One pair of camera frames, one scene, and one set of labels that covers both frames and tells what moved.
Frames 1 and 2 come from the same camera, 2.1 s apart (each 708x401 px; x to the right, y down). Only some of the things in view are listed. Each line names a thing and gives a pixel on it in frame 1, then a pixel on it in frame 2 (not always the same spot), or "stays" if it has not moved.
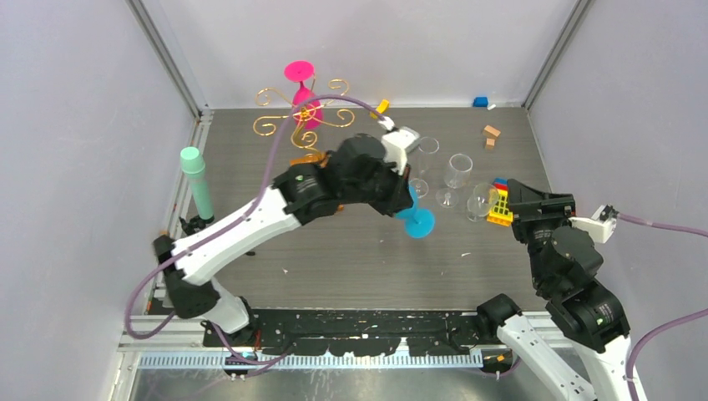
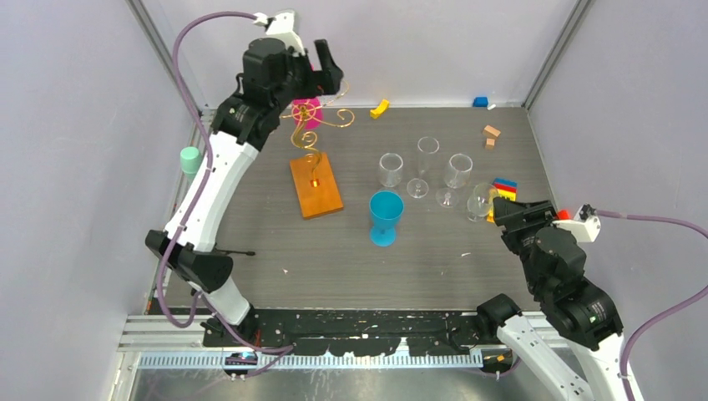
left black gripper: x=398 y=197 -> x=331 y=74
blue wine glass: x=419 y=222 -> x=386 y=209
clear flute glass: x=427 y=146 stays
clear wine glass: x=483 y=201 stays
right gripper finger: x=522 y=196 -> x=506 y=210
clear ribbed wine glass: x=457 y=175 stays
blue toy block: x=480 y=102 stays
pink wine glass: x=310 y=115 stays
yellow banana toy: x=381 y=108 stays
